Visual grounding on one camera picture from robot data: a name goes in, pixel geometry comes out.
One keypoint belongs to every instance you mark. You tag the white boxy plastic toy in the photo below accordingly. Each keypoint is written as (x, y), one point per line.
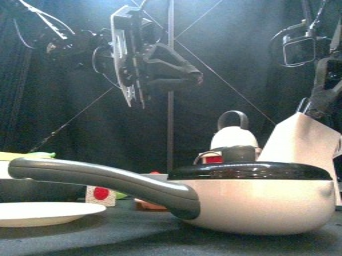
(302, 146)

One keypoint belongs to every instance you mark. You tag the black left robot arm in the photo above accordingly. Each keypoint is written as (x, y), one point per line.
(67, 43)

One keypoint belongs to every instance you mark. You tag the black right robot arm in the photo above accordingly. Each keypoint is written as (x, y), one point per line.
(322, 13)

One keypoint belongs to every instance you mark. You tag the black pan lid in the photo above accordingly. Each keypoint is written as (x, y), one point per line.
(249, 170)

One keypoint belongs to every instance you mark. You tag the green toy lime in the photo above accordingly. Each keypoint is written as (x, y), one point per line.
(120, 195)

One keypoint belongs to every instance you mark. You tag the pink cutting board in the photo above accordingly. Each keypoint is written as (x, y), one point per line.
(148, 205)

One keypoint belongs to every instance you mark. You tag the white block with red dot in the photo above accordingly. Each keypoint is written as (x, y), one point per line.
(100, 195)

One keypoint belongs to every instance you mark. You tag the green toy vegetable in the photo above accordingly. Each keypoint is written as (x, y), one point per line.
(27, 155)

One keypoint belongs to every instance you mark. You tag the white round plate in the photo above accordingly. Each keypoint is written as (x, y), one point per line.
(44, 213)

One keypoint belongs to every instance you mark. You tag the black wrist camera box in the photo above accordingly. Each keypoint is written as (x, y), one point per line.
(299, 50)

